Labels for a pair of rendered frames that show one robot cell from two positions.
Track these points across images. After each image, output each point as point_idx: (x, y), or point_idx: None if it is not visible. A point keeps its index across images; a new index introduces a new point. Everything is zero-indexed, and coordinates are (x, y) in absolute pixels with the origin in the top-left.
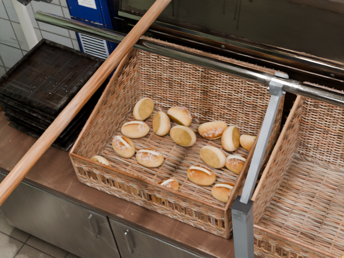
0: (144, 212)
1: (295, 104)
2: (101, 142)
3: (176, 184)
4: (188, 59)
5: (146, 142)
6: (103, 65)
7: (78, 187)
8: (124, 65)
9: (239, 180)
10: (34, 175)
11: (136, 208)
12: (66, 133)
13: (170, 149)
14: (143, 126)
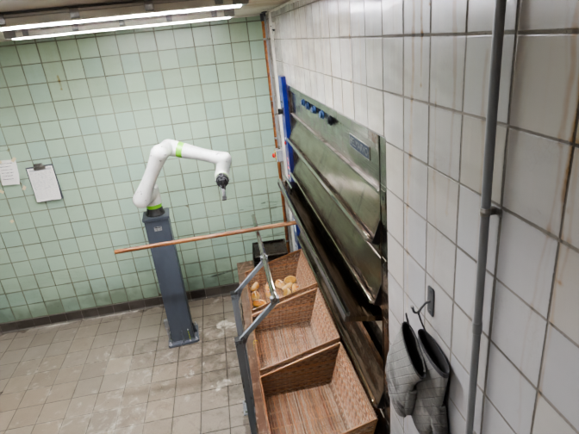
0: (248, 306)
1: (306, 292)
2: (264, 280)
3: (264, 303)
4: (258, 241)
5: (278, 290)
6: (235, 230)
7: (245, 289)
8: (289, 257)
9: (265, 304)
10: (240, 279)
11: (248, 304)
12: (258, 270)
13: (281, 296)
14: (281, 283)
